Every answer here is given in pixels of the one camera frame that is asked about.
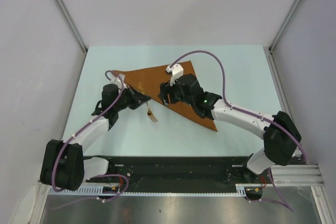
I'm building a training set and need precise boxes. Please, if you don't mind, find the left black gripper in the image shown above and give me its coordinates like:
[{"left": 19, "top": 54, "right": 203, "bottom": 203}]
[{"left": 114, "top": 84, "right": 151, "bottom": 112}]

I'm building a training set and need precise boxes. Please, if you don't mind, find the gold fork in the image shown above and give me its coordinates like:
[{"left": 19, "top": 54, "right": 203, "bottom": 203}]
[{"left": 146, "top": 103, "right": 158, "bottom": 123}]

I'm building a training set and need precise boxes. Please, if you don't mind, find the orange cloth napkin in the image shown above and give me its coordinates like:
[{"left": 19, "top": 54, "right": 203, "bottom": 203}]
[{"left": 114, "top": 61, "right": 217, "bottom": 132}]

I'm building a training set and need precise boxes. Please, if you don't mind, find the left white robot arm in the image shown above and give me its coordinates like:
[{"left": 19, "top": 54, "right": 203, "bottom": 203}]
[{"left": 39, "top": 84, "right": 151, "bottom": 192}]

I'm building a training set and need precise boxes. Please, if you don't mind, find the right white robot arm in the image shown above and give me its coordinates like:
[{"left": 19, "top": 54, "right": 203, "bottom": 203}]
[{"left": 158, "top": 74, "right": 301, "bottom": 183}]

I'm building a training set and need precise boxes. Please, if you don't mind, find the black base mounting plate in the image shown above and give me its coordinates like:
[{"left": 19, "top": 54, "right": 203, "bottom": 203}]
[{"left": 86, "top": 156, "right": 307, "bottom": 200}]

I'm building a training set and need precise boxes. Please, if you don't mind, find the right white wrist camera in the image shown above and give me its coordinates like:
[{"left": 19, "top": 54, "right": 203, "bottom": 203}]
[{"left": 165, "top": 63, "right": 184, "bottom": 86}]

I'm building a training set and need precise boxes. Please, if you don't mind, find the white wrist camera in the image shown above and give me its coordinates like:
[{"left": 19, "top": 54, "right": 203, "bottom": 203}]
[
  {"left": 110, "top": 74, "right": 127, "bottom": 89},
  {"left": 165, "top": 63, "right": 184, "bottom": 86}
]

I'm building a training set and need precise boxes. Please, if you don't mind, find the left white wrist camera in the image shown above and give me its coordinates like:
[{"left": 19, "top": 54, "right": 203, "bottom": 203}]
[{"left": 110, "top": 74, "right": 127, "bottom": 89}]

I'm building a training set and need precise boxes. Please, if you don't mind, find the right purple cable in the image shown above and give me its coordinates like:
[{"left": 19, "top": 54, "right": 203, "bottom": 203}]
[{"left": 169, "top": 50, "right": 308, "bottom": 212}]

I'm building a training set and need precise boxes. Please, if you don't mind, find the purple cable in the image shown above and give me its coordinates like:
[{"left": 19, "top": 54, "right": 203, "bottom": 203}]
[
  {"left": 169, "top": 50, "right": 308, "bottom": 212},
  {"left": 49, "top": 69, "right": 130, "bottom": 210}
]

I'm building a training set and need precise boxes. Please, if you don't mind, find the aluminium right side rail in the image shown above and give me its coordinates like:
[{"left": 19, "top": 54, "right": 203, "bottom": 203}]
[{"left": 263, "top": 47, "right": 295, "bottom": 123}]

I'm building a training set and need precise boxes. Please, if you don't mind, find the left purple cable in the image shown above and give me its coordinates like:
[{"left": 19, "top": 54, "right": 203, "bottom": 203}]
[{"left": 49, "top": 69, "right": 130, "bottom": 210}]

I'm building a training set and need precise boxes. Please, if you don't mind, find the white slotted cable duct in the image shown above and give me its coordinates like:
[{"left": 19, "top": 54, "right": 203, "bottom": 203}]
[{"left": 48, "top": 183, "right": 249, "bottom": 198}]

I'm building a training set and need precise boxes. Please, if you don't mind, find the aluminium front frame rail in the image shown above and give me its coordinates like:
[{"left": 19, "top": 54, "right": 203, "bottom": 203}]
[{"left": 36, "top": 164, "right": 324, "bottom": 186}]

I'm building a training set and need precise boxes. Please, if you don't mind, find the left corner aluminium post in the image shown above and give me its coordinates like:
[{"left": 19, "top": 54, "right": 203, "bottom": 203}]
[{"left": 39, "top": 0, "right": 89, "bottom": 53}]

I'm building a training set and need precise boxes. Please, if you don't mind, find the corner aluminium post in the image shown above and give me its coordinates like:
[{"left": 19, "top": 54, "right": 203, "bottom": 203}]
[
  {"left": 39, "top": 0, "right": 89, "bottom": 53},
  {"left": 269, "top": 0, "right": 320, "bottom": 51}
]

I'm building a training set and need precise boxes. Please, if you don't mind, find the right corner aluminium post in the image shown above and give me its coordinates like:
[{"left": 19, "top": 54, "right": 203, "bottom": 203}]
[{"left": 269, "top": 0, "right": 320, "bottom": 51}]

